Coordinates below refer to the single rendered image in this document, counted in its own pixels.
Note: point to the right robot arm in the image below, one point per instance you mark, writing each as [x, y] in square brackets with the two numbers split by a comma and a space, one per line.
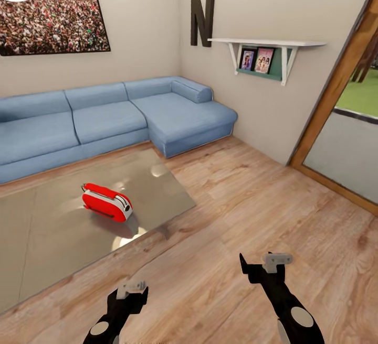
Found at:
[295, 324]

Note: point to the coffee table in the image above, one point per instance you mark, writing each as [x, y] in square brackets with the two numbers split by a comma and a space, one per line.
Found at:
[47, 235]

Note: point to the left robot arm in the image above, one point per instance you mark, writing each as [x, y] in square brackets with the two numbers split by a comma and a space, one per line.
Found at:
[121, 304]

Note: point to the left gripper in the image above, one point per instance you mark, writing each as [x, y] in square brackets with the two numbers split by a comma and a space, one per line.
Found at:
[131, 305]

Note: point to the door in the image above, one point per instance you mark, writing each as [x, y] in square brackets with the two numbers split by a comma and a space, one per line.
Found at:
[339, 147]

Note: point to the shelf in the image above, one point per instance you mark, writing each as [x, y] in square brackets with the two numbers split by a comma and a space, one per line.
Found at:
[283, 58]

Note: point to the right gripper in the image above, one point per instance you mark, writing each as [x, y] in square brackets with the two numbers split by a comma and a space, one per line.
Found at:
[258, 275]

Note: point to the radio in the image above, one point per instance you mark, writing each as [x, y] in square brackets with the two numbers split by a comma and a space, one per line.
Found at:
[106, 202]

